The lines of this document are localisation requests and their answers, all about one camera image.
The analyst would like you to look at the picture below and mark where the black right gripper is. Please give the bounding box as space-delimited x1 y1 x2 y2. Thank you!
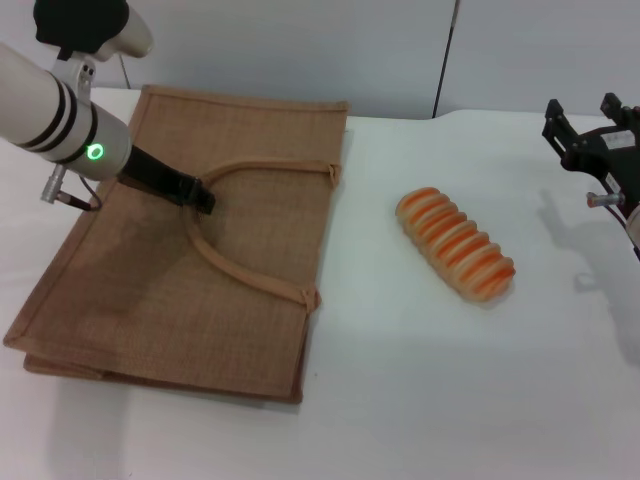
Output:
541 92 640 207

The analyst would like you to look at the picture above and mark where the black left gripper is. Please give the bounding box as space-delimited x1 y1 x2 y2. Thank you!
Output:
115 145 218 217

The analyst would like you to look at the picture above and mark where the brown jute handbag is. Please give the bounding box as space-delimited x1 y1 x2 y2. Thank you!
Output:
2 84 351 406

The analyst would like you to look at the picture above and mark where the orange striped bread loaf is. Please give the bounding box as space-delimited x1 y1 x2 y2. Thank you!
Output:
394 186 517 304

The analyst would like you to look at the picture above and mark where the left arm connector cable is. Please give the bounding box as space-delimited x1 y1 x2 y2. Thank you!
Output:
39 166 104 211

